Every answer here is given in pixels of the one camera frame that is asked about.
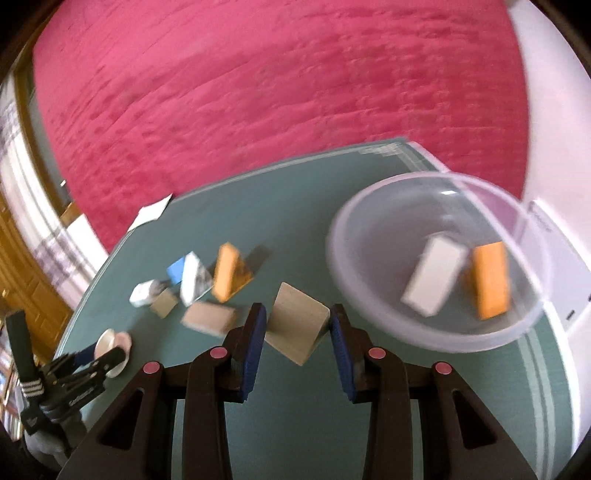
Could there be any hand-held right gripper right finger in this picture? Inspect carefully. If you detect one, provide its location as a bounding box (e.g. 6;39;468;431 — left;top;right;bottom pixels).
329;303;539;480

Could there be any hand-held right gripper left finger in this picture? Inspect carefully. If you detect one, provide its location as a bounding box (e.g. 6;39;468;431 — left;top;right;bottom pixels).
58;302;269;480

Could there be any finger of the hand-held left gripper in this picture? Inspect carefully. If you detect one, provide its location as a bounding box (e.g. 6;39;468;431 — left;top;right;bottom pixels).
76;347;131;386
55;340;103;372

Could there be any white round wooden disc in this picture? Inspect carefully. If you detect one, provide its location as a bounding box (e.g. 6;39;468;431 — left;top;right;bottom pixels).
95;329;133;377

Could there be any beige wooden wedge block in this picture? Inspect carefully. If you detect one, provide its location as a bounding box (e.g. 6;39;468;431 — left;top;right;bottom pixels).
264;282;331;366

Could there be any clear plastic bowl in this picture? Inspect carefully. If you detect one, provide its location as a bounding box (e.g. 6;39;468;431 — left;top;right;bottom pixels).
325;172;552;354

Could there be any blue wooden cube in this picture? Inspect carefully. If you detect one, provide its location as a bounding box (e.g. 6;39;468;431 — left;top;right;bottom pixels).
166;257;192;284

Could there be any person's left forearm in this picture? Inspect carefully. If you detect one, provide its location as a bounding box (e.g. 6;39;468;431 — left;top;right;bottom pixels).
18;411;88;472

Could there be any flat beige wooden block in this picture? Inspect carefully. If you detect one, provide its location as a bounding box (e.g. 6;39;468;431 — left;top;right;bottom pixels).
182;301;237;334

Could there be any small white wooden block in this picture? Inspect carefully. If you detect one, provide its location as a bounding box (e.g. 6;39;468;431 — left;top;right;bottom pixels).
129;280;160;308

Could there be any small plain wooden cube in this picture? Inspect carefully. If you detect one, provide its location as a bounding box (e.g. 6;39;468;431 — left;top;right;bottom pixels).
150;288;180;319

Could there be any orange wooden block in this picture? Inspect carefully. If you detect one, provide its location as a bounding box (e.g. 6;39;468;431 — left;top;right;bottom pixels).
468;241;511;320
211;243;254;303

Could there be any white grey printed block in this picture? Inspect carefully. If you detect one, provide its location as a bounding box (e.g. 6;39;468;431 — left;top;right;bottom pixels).
180;251;214;306

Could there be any wooden cabinet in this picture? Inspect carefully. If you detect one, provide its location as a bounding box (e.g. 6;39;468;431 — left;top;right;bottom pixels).
0;185;75;370

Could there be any large white wooden block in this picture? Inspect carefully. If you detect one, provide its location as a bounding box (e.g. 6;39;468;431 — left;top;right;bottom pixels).
401;234;469;318

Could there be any green mat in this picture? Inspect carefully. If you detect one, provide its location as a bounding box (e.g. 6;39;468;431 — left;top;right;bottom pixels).
55;136;575;480

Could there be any white striped bed sheet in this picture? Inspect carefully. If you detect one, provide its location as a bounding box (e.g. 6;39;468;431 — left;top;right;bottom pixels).
0;83;109;319

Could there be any white paper card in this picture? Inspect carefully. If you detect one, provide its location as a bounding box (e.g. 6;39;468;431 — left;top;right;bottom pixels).
127;194;174;232

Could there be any white appliance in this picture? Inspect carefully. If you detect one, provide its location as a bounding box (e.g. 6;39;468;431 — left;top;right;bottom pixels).
522;198;591;444

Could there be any pink quilted bedspread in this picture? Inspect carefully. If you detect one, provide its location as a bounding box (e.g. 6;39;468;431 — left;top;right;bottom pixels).
32;0;529;254

